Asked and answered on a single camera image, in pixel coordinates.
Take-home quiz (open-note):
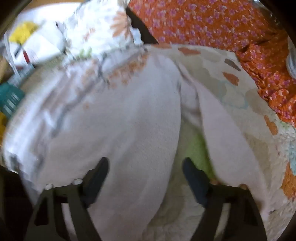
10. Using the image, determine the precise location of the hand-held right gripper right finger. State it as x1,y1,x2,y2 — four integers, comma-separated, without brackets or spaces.
182,158,269,241

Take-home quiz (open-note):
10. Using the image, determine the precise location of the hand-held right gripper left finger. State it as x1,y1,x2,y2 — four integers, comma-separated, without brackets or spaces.
24,157,110,241

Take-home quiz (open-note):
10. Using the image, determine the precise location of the pale pink small garment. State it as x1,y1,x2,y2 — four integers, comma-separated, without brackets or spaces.
5,53,271,241

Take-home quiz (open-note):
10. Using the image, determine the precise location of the heart patterned quilt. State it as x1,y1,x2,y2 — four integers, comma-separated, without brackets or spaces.
0,44,296,241

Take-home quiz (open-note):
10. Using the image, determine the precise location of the teal printed cloth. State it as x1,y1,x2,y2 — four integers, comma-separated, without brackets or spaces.
0,82,26,118

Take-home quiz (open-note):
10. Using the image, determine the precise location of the white folded cloth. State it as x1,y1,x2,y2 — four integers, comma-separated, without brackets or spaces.
5,21,67,70

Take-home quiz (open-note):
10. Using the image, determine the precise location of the white floral cloth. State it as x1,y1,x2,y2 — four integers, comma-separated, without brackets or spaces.
55,0,141,67

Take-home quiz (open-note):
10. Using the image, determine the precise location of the grey white object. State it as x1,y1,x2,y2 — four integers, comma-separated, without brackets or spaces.
286,37,296,78

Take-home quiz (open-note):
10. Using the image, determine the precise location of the orange floral cloth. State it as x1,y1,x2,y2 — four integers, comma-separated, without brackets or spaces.
127,0,296,127

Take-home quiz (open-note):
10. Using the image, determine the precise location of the yellow cloth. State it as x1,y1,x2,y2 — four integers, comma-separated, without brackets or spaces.
9,21,40,43

